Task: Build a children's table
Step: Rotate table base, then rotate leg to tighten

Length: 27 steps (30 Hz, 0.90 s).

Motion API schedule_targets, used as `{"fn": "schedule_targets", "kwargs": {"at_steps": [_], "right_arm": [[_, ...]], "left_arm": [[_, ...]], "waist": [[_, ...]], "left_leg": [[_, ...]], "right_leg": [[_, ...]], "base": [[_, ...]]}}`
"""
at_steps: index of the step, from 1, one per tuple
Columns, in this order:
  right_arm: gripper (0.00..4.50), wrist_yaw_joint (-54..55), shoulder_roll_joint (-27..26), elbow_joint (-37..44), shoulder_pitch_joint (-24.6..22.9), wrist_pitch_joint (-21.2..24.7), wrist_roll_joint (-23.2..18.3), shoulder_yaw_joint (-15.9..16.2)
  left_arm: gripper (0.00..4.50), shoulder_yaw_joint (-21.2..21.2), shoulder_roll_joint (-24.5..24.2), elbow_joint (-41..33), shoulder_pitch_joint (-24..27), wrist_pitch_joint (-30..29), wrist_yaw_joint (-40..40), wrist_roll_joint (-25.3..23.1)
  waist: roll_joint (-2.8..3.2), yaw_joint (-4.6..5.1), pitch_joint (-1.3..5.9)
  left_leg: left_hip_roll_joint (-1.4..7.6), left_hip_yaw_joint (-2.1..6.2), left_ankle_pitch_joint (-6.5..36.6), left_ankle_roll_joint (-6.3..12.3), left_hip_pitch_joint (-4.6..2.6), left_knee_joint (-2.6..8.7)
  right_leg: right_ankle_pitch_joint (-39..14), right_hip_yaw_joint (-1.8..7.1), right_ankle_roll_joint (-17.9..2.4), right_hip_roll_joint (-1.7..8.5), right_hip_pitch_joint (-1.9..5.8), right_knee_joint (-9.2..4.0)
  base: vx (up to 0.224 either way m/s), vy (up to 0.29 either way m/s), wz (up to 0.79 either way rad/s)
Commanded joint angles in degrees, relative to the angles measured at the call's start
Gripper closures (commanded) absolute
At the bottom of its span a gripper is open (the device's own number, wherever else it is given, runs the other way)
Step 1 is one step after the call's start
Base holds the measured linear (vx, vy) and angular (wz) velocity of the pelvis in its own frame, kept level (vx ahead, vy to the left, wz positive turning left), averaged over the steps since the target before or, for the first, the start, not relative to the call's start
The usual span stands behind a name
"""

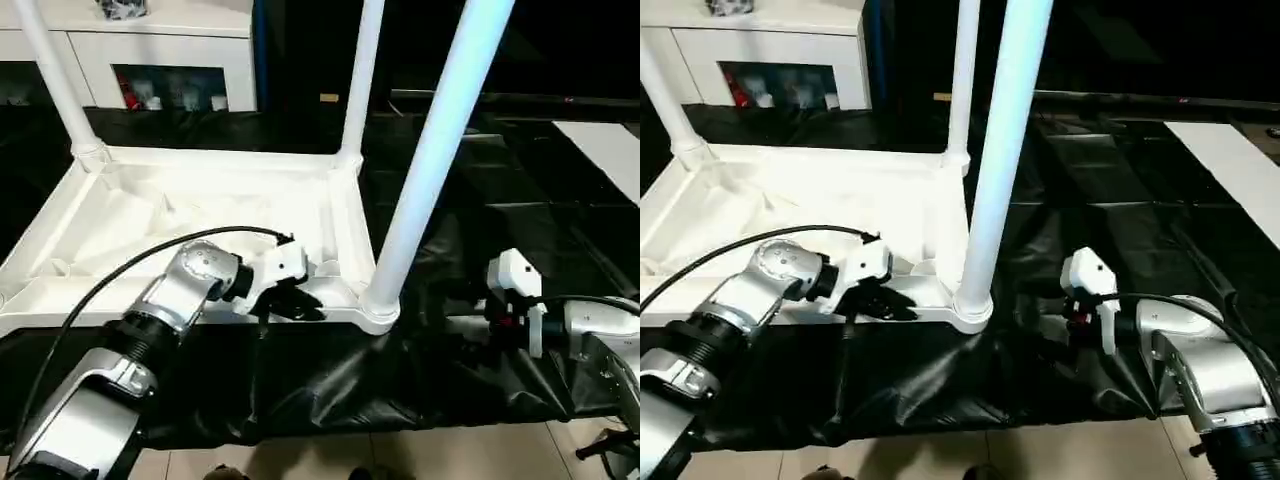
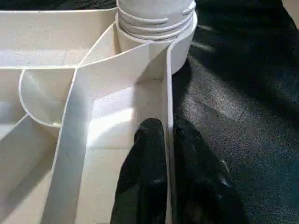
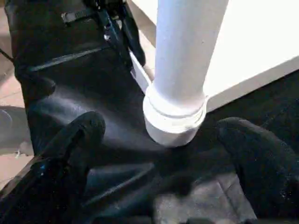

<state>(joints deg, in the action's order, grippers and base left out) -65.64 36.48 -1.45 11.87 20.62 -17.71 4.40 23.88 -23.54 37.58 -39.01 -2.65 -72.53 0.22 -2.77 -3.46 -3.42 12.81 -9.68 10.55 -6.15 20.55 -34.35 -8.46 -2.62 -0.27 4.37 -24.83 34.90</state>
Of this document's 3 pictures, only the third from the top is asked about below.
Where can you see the white plastic table leg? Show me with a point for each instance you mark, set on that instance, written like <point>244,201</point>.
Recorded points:
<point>182,46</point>

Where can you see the black table mat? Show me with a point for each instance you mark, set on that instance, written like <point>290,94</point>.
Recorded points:
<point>70,81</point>

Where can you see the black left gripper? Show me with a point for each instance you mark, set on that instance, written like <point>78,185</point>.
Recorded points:
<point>105,5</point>

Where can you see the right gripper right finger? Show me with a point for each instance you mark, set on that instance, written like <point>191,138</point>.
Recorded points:
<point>264,168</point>

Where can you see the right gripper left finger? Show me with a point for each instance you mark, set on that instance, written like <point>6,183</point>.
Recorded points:
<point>70,151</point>

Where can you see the white plastic table top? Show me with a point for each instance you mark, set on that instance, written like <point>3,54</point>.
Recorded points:
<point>257,46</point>

